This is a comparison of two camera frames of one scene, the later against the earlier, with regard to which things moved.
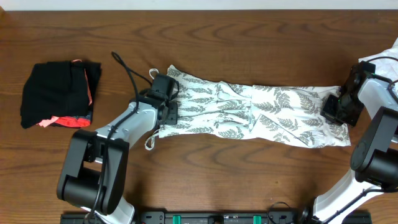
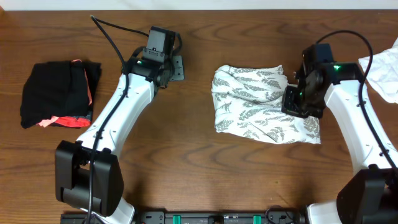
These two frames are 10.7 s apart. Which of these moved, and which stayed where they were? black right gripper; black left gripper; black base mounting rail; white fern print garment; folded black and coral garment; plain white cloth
Moved: black right gripper; white fern print garment; black left gripper
Stayed: folded black and coral garment; plain white cloth; black base mounting rail
